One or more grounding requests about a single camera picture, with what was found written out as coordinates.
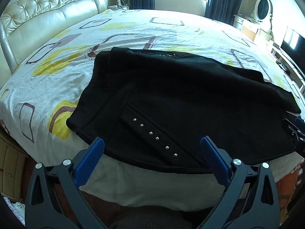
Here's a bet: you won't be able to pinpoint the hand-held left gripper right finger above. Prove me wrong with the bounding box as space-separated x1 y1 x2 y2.
200 136 280 229

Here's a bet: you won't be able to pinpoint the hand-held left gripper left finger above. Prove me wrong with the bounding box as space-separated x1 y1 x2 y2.
25 137 108 229

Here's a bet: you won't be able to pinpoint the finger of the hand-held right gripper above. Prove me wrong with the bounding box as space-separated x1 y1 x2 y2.
283 116 305 149

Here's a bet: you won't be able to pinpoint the black pants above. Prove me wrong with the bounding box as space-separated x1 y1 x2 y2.
66 47 302 174

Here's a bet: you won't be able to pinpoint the white television stand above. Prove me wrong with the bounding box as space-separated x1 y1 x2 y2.
270 42 305 91

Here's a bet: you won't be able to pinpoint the cream bedside cabinet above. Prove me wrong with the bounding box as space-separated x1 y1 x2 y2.
0 130 29 198

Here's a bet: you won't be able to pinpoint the black flat television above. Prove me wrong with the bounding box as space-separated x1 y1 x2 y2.
281 26 305 69

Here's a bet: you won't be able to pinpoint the patterned bed sheet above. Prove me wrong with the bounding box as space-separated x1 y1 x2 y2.
0 9 305 210

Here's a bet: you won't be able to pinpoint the white vanity dresser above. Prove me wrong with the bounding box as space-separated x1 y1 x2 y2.
234 14 273 48

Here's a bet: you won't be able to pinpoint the oval vanity mirror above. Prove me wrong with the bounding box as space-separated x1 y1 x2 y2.
253 0 273 22

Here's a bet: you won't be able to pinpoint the cream tufted leather headboard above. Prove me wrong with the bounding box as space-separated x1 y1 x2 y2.
0 0 109 74

